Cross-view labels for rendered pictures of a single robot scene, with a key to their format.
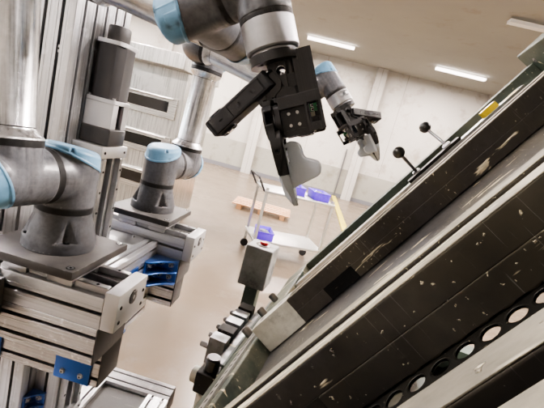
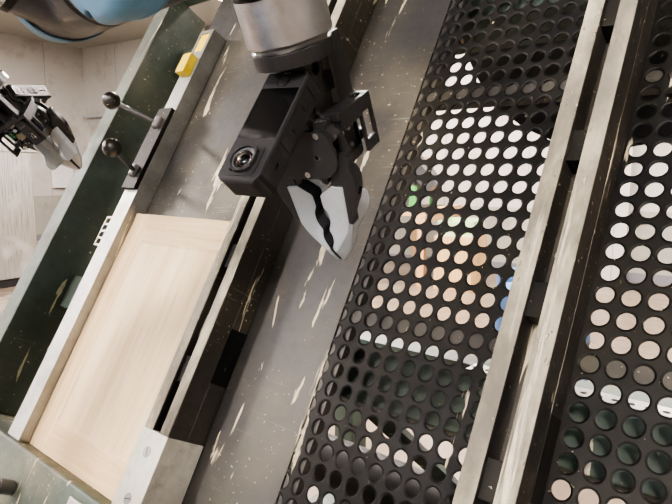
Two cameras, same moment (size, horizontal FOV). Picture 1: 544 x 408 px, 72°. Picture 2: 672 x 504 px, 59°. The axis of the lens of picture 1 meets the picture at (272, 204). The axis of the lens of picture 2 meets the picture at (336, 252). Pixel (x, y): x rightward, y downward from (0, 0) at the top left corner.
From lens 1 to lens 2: 57 cm
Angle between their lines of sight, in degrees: 62
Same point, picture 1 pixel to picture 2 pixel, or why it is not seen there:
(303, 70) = (337, 65)
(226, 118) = (282, 161)
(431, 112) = not seen: outside the picture
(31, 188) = not seen: outside the picture
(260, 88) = (311, 101)
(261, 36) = (317, 18)
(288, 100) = (349, 114)
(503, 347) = not seen: outside the picture
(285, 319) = (175, 465)
